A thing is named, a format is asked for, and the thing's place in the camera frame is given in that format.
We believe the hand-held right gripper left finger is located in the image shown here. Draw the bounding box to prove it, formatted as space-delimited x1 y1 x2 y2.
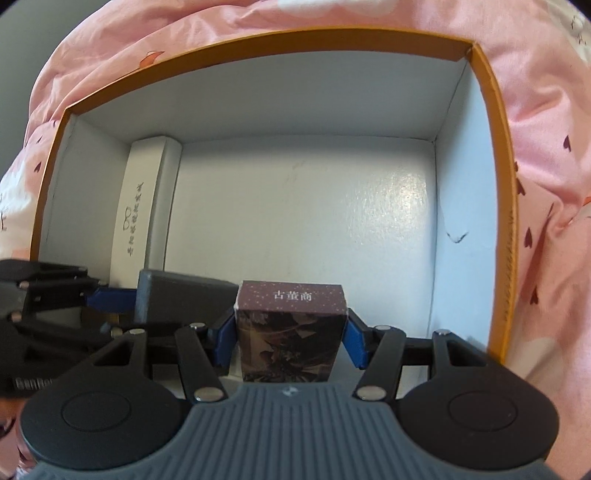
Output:
92 308 237 403

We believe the long white box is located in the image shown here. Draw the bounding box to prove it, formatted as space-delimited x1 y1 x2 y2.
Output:
111 135 182 289

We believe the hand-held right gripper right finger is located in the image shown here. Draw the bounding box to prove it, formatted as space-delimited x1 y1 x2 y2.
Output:
344 308 499 401

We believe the dark grey box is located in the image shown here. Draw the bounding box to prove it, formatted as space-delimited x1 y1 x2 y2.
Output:
135 269 240 330

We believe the pink printed blanket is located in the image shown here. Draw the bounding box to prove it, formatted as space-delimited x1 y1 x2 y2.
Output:
0 0 591 480

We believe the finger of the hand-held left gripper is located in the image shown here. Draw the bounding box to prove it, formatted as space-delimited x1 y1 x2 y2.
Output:
0 259 139 310
9 308 136 343

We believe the orange cardboard box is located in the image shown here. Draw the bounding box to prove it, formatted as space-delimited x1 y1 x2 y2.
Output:
30 28 519 367

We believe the dark purple card box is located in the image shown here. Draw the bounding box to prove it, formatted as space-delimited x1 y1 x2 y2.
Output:
233 279 348 384

